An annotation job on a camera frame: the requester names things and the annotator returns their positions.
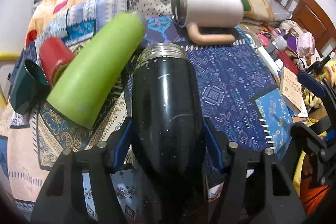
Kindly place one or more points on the dark green cup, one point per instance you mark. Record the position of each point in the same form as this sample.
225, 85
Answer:
30, 87

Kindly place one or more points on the red cup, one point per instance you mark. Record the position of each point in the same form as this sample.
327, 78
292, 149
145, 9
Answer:
55, 57

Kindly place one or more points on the yellow foam tube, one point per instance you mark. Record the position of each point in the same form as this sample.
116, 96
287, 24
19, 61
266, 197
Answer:
6, 56

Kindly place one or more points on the wooden bed headboard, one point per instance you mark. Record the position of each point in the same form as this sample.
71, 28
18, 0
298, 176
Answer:
311, 17

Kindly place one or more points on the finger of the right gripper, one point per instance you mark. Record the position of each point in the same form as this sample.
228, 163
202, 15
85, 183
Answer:
305, 139
311, 84

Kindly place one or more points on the blue patchwork blanket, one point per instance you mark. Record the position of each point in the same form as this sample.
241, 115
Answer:
236, 90

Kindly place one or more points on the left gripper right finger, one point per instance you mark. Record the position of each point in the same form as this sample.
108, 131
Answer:
256, 188

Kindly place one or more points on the black thermos bottle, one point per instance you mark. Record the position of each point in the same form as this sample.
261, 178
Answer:
168, 143

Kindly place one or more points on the white mug with handle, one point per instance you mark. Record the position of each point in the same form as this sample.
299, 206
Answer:
195, 14

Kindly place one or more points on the green tumbler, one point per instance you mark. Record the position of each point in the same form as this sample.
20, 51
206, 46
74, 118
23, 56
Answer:
81, 91

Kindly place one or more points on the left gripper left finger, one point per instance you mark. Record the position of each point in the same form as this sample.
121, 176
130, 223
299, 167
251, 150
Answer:
79, 188

